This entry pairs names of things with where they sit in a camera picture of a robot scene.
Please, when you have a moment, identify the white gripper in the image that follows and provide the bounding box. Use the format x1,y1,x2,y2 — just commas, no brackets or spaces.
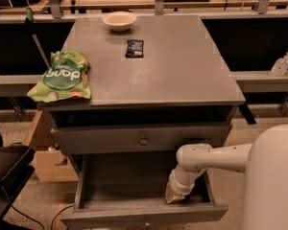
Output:
165,166,202,204

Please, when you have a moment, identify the grey drawer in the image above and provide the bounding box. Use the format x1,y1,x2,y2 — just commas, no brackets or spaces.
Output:
60,151,228,230
51,123,231,154

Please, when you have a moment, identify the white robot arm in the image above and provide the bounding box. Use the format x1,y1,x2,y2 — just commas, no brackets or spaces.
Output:
165,124,288,230

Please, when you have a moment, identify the grey top drawer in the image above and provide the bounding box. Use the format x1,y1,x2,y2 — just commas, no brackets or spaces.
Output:
51,123,231,154

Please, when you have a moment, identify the grey drawer cabinet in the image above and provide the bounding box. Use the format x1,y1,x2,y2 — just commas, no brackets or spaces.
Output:
36,14,247,177

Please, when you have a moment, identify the wooden box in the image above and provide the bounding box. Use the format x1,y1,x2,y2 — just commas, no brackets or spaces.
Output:
23,111,78,182

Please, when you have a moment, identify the dark blue snack packet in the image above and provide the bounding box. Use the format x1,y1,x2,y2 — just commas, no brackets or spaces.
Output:
125,39,144,58

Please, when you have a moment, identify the green chips bag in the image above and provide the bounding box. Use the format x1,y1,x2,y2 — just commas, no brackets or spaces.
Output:
27,51,91,103

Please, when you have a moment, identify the black chair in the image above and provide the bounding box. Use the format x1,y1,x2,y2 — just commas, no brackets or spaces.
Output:
0,146,35,222

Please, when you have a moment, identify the clear sanitizer bottle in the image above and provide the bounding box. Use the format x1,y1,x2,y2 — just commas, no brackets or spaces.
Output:
271,52,288,77

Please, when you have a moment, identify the white bowl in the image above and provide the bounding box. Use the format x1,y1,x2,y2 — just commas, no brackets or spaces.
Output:
103,11,137,33

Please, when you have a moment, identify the black floor cable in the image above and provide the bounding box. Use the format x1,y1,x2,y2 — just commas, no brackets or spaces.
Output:
3,189,75,230

